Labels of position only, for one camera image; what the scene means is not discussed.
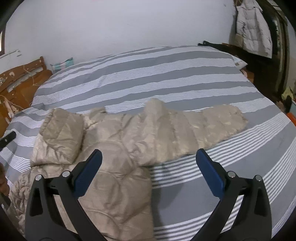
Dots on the black clothes pile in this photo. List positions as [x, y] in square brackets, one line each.
[228, 48]

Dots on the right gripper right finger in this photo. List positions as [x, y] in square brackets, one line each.
[253, 220]

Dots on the wooden headboard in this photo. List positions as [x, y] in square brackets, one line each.
[18, 87]

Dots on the white hanging puffer coat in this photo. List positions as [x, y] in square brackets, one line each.
[252, 31]

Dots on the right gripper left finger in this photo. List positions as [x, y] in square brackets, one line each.
[43, 219]

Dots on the beige puffer jacket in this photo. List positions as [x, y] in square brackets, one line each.
[118, 200]

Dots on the teal striped pillow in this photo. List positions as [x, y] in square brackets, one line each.
[62, 65]

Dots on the grey striped bed sheet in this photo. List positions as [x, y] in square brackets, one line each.
[186, 78]

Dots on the person's left hand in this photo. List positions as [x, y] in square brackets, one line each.
[4, 187]

